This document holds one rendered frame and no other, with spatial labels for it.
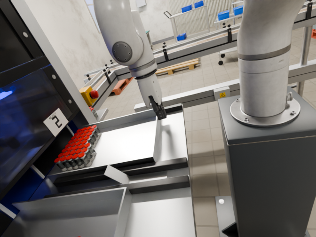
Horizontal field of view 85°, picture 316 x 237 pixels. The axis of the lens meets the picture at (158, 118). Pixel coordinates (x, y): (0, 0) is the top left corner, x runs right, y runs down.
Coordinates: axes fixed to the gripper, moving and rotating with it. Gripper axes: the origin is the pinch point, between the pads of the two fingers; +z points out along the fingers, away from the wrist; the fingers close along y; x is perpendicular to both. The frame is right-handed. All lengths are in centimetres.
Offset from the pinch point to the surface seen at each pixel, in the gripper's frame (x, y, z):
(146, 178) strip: -4.0, 23.7, 3.8
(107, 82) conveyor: -44, -62, -1
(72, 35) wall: -226, -379, -51
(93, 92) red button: -29.5, -16.8, -9.6
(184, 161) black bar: 6.4, 21.9, 2.3
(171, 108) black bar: 3.0, -6.3, 2.5
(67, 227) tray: -21.8, 34.0, 3.3
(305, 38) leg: 95, -86, 20
